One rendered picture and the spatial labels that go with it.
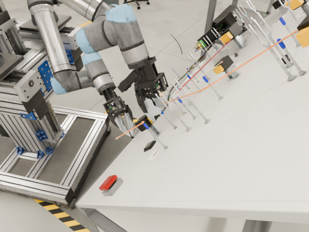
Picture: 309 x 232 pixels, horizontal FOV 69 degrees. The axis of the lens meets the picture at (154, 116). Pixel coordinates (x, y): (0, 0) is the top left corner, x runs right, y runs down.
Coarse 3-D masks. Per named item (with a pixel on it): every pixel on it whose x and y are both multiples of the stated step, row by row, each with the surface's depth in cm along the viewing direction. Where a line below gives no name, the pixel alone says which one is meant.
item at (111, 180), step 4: (112, 176) 68; (116, 176) 68; (108, 180) 68; (112, 180) 67; (104, 184) 68; (108, 184) 66; (112, 184) 68; (100, 188) 68; (104, 188) 66; (108, 188) 66
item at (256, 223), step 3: (255, 222) 71; (258, 222) 71; (252, 225) 73; (255, 225) 70; (258, 225) 70; (252, 228) 71; (255, 228) 70; (258, 228) 70; (252, 231) 70; (255, 231) 69; (258, 231) 69
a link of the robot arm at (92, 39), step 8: (104, 16) 69; (96, 24) 64; (80, 32) 66; (88, 32) 64; (96, 32) 63; (104, 32) 62; (80, 40) 65; (88, 40) 64; (96, 40) 64; (104, 40) 63; (80, 48) 67; (88, 48) 66; (96, 48) 66; (104, 48) 67
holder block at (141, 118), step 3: (141, 117) 82; (144, 117) 78; (138, 120) 81; (141, 120) 78; (144, 120) 78; (135, 123) 81; (138, 123) 80; (147, 123) 78; (150, 123) 79; (138, 126) 81; (141, 126) 80; (150, 126) 78; (141, 129) 81; (144, 129) 80
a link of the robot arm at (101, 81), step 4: (100, 76) 86; (104, 76) 86; (108, 76) 87; (112, 76) 89; (96, 80) 86; (100, 80) 85; (104, 80) 86; (108, 80) 86; (112, 80) 88; (96, 84) 86; (100, 84) 85; (104, 84) 85; (96, 88) 87
